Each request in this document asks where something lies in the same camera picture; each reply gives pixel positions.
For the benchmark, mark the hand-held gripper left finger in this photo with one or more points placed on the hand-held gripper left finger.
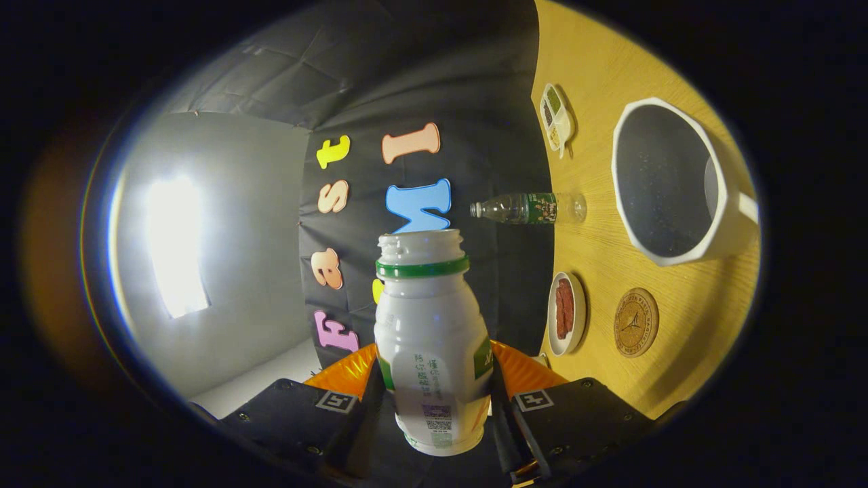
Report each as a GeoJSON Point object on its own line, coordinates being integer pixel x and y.
{"type": "Point", "coordinates": [298, 420]}

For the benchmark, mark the red sausages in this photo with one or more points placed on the red sausages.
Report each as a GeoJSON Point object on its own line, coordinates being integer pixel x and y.
{"type": "Point", "coordinates": [565, 308]}

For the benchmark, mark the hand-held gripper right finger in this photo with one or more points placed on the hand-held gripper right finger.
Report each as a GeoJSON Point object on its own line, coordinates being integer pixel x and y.
{"type": "Point", "coordinates": [576, 423]}

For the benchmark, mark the clear plastic water bottle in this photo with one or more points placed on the clear plastic water bottle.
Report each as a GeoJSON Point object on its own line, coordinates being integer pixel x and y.
{"type": "Point", "coordinates": [522, 208]}

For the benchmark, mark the black backdrop cloth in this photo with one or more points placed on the black backdrop cloth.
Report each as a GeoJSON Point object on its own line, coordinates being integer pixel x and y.
{"type": "Point", "coordinates": [475, 81]}

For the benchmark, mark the round wooden coaster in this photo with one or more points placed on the round wooden coaster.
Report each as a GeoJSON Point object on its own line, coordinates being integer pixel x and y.
{"type": "Point", "coordinates": [636, 322]}

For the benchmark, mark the wooden table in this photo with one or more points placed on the wooden table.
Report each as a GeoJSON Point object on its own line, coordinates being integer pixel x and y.
{"type": "Point", "coordinates": [610, 251]}

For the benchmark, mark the round white plate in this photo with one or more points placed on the round white plate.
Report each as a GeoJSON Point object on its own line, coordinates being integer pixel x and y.
{"type": "Point", "coordinates": [553, 339]}

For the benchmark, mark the white cup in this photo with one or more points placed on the white cup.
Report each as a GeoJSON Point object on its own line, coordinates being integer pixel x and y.
{"type": "Point", "coordinates": [719, 224]}

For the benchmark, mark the white divided tray with beans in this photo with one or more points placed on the white divided tray with beans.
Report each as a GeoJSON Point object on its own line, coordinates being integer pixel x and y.
{"type": "Point", "coordinates": [560, 129]}

